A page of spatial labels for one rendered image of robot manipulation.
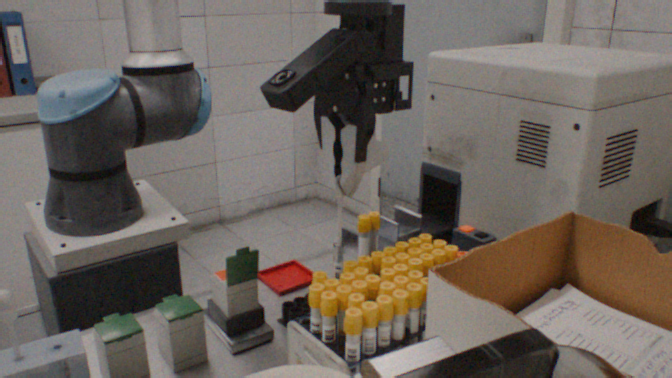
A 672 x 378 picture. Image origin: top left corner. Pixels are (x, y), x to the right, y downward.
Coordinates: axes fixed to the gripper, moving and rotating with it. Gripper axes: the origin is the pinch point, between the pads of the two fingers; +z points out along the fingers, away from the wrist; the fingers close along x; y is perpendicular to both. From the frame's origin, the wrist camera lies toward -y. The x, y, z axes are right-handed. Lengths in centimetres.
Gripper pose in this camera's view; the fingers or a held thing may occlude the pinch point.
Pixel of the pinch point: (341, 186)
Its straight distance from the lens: 63.9
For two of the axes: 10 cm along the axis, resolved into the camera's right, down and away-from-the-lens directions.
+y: 7.9, -2.1, 5.7
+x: -6.1, -2.8, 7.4
